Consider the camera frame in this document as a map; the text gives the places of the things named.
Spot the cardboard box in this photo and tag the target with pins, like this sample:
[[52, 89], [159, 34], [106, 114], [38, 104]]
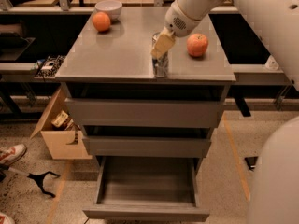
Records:
[[62, 144]]

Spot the clear sanitizer bottle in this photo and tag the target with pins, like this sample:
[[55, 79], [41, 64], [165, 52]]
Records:
[[271, 64]]

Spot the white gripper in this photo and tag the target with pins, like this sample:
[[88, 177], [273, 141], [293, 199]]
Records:
[[179, 21]]

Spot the red apple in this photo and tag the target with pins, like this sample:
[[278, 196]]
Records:
[[197, 45]]

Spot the grey top drawer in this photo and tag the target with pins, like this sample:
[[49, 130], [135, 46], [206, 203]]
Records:
[[145, 113]]

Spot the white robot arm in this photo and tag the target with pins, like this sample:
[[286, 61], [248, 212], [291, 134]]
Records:
[[274, 197]]

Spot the white red sneaker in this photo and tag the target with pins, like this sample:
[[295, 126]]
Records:
[[9, 155]]

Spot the snack package in box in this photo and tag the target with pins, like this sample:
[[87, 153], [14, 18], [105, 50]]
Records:
[[60, 120]]

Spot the grey middle drawer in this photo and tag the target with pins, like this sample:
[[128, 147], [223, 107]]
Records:
[[146, 147]]

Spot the black white notebook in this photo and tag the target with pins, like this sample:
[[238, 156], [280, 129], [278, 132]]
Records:
[[48, 67]]

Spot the white bowl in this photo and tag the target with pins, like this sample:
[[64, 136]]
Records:
[[110, 7]]

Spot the black grabber tool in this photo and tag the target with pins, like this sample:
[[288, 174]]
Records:
[[39, 179]]

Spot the grey drawer cabinet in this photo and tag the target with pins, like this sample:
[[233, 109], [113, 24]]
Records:
[[118, 66]]

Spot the orange fruit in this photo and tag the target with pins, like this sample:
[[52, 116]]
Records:
[[101, 21]]

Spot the silver blue redbull can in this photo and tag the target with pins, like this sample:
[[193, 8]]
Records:
[[160, 65]]

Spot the grey bottom drawer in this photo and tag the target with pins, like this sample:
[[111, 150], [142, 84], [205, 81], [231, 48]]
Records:
[[147, 189]]

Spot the grey drawer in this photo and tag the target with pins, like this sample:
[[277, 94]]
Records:
[[146, 147], [145, 113], [147, 189]]

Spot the black foot pedal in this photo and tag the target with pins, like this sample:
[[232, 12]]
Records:
[[251, 162]]

